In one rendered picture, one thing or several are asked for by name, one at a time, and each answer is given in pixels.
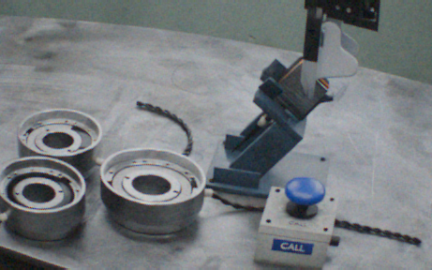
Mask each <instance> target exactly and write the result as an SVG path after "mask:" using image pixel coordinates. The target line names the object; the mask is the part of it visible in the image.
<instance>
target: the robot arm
mask: <svg viewBox="0 0 432 270"><path fill-rule="evenodd" d="M304 10H307V12H306V13H307V17H306V22H305V25H306V28H305V45H304V51H303V57H304V59H303V64H302V71H301V79H300V80H301V82H302V85H303V87H304V89H305V93H306V96H307V97H308V98H311V99H314V98H313V94H314V88H315V83H316V80H318V79H323V78H333V77H337V78H344V77H350V76H354V75H355V74H356V72H357V71H358V69H357V68H358V63H357V61H356V59H355V58H353V57H354V56H356V55H357V53H358V49H359V46H358V43H357V42H356V41H355V40H354V39H352V38H351V37H349V36H348V35H347V34H345V33H344V32H343V30H342V25H341V23H342V21H343V23H347V24H348V25H354V26H358V27H362V28H363V29H368V30H373V31H376V32H378V31H379V29H378V27H379V18H380V0H305V5H304ZM375 12H377V14H375ZM323 15H326V21H325V22H323ZM376 17H377V18H376ZM371 19H372V20H371ZM373 19H376V20H375V21H373ZM322 28H323V29H324V30H323V29H322Z"/></svg>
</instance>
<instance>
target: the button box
mask: <svg viewBox="0 0 432 270"><path fill-rule="evenodd" d="M337 203H338V197H336V196H334V197H330V196H326V195H325V198H324V200H323V201H322V202H320V203H317V204H312V205H309V206H308V208H307V209H306V210H304V211H301V210H299V209H297V207H296V204H297V203H294V202H292V201H290V200H289V198H288V197H287V196H286V194H285V189H284V188H283V187H282V188H278V187H272V189H271V192H270V196H269V199H268V201H267V202H266V205H265V208H264V212H263V215H262V219H261V225H260V229H259V235H258V236H257V243H256V248H255V255H254V262H259V263H271V264H276V265H280V264H281V265H285V266H289V267H291V266H294V267H298V268H307V269H316V270H322V268H323V264H324V260H325V258H326V255H327V251H328V246H332V247H337V246H338V245H339V241H340V235H334V234H332V231H333V227H334V221H335V215H336V209H337Z"/></svg>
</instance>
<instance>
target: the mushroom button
mask: <svg viewBox="0 0 432 270"><path fill-rule="evenodd" d="M285 194H286V196H287V197H288V198H289V200H290V201H292V202H293V203H297V204H296V207H297V209H299V210H301V211H304V210H306V209H307V208H308V206H309V205H312V204H317V203H321V202H322V201H323V200H324V198H325V194H326V190H325V187H324V185H323V183H322V182H321V181H320V180H318V179H313V178H310V177H304V176H300V177H294V178H292V179H291V180H290V181H289V182H288V183H287V184H286V186H285Z"/></svg>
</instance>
